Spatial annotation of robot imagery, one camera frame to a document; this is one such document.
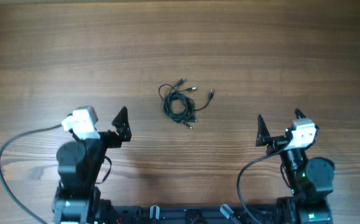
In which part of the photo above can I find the black USB cable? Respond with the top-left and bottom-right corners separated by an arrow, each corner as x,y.
162,86 -> 199,130
158,77 -> 216,124

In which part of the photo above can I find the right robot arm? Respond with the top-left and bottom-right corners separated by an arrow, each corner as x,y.
256,108 -> 335,224

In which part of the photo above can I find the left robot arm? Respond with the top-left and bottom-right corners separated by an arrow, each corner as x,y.
52,106 -> 132,223

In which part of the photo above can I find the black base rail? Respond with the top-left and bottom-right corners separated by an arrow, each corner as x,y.
110,205 -> 285,224

